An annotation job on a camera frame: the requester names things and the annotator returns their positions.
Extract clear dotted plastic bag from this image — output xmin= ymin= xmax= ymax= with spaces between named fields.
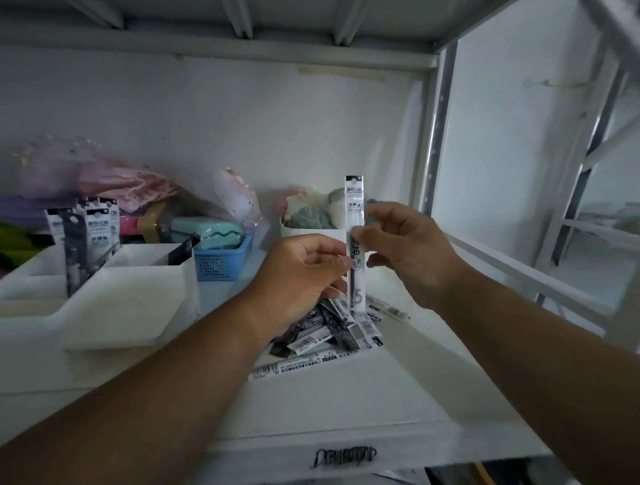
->
xmin=187 ymin=167 xmax=264 ymax=232

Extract blue plastic basket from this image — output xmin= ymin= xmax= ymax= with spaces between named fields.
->
xmin=192 ymin=232 xmax=255 ymax=282

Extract white metal shelf rack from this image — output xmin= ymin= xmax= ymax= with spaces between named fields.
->
xmin=0 ymin=0 xmax=616 ymax=485

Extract pile of pen refill packets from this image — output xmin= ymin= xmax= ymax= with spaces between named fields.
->
xmin=248 ymin=292 xmax=412 ymax=381

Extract small white container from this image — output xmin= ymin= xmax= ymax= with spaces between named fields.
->
xmin=279 ymin=220 xmax=351 ymax=246

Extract purple package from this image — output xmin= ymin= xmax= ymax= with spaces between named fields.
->
xmin=0 ymin=194 xmax=51 ymax=227

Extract black slanted refill packet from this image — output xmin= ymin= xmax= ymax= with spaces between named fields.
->
xmin=151 ymin=234 xmax=202 ymax=267

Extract bundle of upright refill packets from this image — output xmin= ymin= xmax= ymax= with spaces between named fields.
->
xmin=44 ymin=197 xmax=122 ymax=297

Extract person's left hand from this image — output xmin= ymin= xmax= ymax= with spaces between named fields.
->
xmin=248 ymin=234 xmax=354 ymax=336

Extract person's right forearm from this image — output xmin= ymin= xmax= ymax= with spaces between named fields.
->
xmin=434 ymin=265 xmax=640 ymax=485

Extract person's right hand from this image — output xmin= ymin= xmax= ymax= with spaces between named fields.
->
xmin=351 ymin=201 xmax=468 ymax=311

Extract white neighbouring shelf rack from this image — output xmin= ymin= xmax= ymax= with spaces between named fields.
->
xmin=530 ymin=0 xmax=640 ymax=350

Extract person's left forearm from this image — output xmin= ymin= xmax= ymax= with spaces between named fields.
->
xmin=0 ymin=292 xmax=268 ymax=485

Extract mint green pencil case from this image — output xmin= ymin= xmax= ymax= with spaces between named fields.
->
xmin=169 ymin=216 xmax=246 ymax=250

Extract pink mesh bag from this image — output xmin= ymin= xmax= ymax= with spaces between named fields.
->
xmin=14 ymin=136 xmax=183 ymax=216

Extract clear pen refill packet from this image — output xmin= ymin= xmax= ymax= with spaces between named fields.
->
xmin=344 ymin=175 xmax=369 ymax=309

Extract grey blue plush item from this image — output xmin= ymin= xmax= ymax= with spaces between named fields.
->
xmin=283 ymin=187 xmax=347 ymax=231

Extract white plastic organizer box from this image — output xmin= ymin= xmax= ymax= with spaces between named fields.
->
xmin=0 ymin=242 xmax=202 ymax=351

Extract green package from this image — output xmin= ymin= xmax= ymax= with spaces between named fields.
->
xmin=0 ymin=222 xmax=48 ymax=273

